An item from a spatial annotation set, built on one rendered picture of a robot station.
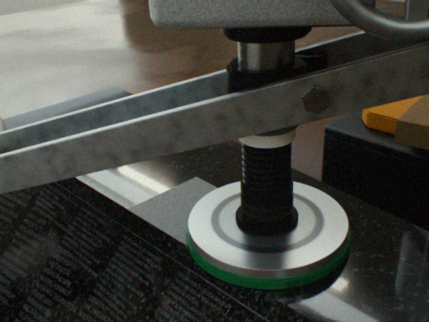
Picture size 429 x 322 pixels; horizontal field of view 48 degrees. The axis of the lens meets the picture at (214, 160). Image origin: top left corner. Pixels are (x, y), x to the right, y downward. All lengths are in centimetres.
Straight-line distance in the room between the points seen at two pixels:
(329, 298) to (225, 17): 33
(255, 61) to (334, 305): 28
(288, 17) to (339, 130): 77
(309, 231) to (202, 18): 31
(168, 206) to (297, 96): 32
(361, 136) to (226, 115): 68
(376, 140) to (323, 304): 64
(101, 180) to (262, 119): 40
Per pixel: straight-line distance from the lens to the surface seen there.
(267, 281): 58
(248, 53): 53
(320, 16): 44
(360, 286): 60
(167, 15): 45
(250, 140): 57
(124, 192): 79
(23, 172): 65
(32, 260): 88
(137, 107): 67
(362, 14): 39
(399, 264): 64
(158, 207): 74
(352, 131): 119
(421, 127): 102
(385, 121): 118
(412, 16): 40
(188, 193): 77
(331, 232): 63
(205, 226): 64
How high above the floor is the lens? 122
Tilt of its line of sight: 27 degrees down
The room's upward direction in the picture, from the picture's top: 3 degrees counter-clockwise
